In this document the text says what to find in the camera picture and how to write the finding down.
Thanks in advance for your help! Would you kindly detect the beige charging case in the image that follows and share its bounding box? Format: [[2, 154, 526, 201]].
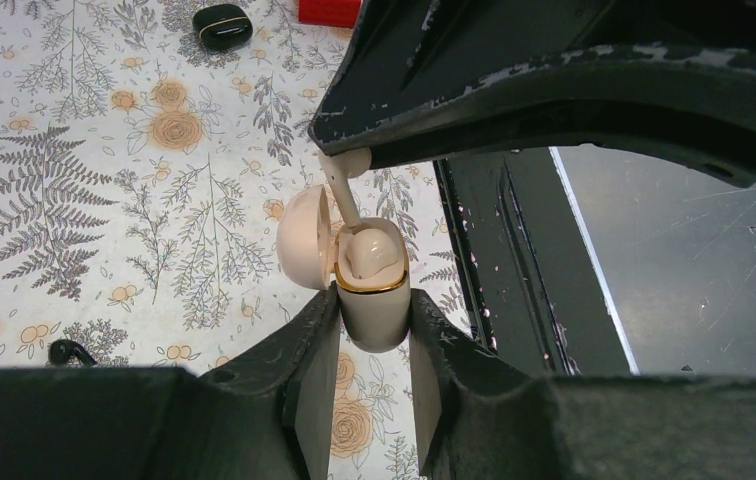
[[276, 186, 411, 353]]

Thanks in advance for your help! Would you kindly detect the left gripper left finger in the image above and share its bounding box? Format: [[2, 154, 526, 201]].
[[0, 290, 340, 479]]

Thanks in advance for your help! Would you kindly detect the black earbud near microphone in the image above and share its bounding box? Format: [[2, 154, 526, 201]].
[[48, 339, 97, 367]]

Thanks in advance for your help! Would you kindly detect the beige earbud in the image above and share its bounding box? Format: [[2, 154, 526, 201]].
[[345, 228, 400, 280], [318, 148, 372, 228]]

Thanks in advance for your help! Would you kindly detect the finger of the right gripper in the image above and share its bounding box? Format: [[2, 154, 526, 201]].
[[308, 1, 756, 187]]

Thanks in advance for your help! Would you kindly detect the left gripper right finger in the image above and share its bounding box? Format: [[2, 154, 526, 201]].
[[409, 289, 756, 479]]

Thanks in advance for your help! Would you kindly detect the red box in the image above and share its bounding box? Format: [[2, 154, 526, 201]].
[[297, 0, 362, 28]]

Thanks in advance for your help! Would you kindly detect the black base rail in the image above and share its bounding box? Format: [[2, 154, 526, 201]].
[[435, 148, 639, 375]]

